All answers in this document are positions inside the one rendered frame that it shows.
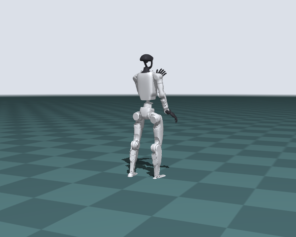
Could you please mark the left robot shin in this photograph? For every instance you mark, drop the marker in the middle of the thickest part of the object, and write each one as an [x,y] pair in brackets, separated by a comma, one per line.
[133,158]

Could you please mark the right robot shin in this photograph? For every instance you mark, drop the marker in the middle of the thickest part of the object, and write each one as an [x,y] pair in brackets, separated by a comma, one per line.
[156,160]

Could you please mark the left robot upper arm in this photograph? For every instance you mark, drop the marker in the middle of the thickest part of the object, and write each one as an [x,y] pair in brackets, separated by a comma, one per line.
[135,80]

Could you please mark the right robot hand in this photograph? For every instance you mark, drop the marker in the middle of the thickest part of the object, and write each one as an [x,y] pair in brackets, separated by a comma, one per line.
[172,114]

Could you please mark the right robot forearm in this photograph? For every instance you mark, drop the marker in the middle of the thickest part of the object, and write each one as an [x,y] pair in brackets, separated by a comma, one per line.
[164,103]

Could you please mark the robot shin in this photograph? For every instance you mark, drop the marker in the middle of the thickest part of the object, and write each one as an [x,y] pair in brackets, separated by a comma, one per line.
[156,160]
[133,158]

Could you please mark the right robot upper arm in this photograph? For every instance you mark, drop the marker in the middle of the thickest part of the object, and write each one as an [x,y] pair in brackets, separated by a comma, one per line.
[159,81]

